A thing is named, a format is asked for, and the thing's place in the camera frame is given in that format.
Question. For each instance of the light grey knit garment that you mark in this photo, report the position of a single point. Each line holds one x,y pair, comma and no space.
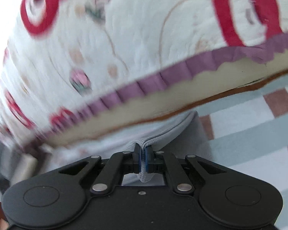
176,134

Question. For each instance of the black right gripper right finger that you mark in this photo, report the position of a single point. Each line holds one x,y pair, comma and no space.
169,166

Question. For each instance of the white quilt red pattern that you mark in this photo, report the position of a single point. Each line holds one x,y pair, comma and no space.
73,70

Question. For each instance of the checkered pastel rug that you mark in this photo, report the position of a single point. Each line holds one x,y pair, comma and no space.
249,132

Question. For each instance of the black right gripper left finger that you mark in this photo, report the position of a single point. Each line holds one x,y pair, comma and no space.
115,168

